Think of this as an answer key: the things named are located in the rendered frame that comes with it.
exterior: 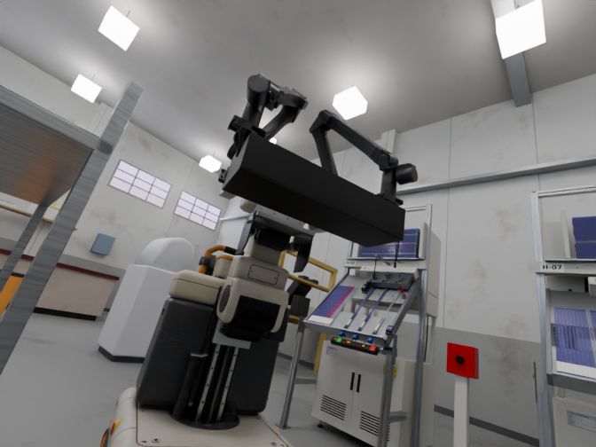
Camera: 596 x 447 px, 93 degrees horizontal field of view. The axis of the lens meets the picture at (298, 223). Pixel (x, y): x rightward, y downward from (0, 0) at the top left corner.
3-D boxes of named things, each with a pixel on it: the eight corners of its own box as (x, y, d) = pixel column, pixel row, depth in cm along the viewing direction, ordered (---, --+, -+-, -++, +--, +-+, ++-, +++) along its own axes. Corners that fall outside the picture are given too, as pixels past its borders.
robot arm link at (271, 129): (300, 121, 135) (282, 108, 134) (310, 97, 123) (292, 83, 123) (247, 176, 109) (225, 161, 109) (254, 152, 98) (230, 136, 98)
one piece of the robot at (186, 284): (121, 417, 121) (187, 235, 149) (240, 424, 143) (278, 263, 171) (116, 457, 93) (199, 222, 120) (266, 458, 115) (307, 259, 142)
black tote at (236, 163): (366, 247, 107) (370, 221, 111) (403, 240, 93) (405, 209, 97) (221, 190, 84) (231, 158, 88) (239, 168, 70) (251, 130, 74)
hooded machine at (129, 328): (109, 362, 267) (161, 228, 311) (93, 348, 305) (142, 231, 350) (176, 365, 312) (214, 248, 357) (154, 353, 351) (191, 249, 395)
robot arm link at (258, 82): (282, 102, 92) (261, 86, 91) (290, 74, 81) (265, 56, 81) (261, 125, 87) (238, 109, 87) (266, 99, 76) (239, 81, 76)
